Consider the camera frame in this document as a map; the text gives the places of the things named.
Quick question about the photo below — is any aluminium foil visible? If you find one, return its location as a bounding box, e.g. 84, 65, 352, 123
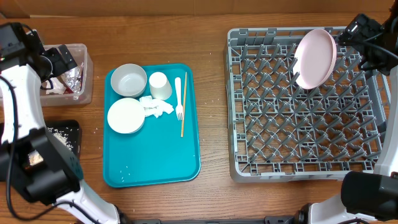
61, 62, 84, 93

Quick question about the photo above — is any grey bowl with rice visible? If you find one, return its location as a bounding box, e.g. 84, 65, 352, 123
111, 63, 147, 98

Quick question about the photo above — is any white round plate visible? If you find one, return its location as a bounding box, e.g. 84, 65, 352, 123
292, 29, 337, 90

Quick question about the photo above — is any white bowl with peanuts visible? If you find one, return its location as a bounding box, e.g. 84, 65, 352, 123
106, 98, 146, 134

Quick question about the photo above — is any white napkin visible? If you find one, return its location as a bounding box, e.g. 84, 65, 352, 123
40, 77, 67, 95
139, 95, 174, 118

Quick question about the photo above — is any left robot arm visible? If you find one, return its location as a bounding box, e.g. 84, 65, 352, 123
1, 22, 130, 223

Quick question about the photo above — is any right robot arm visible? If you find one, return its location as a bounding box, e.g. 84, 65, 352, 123
292, 2, 397, 223

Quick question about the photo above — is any food waste pile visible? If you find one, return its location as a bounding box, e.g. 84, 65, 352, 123
28, 128, 73, 166

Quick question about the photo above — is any grey dishwasher rack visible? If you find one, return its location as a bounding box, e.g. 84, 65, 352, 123
225, 27, 391, 183

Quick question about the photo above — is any clear plastic bin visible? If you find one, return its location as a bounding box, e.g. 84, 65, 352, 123
40, 44, 94, 106

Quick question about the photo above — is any black plastic bin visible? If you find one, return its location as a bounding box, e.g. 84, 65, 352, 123
45, 119, 82, 159

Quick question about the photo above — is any white paper cup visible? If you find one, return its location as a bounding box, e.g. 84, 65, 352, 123
149, 72, 172, 100

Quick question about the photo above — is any wooden chopstick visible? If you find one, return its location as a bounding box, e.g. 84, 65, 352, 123
180, 72, 187, 138

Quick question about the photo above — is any white plastic fork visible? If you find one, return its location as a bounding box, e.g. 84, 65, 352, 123
175, 77, 183, 121

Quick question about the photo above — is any teal plastic tray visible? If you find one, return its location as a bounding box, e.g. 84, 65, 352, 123
103, 63, 201, 188

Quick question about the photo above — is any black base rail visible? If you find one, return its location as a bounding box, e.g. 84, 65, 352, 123
130, 215, 294, 224

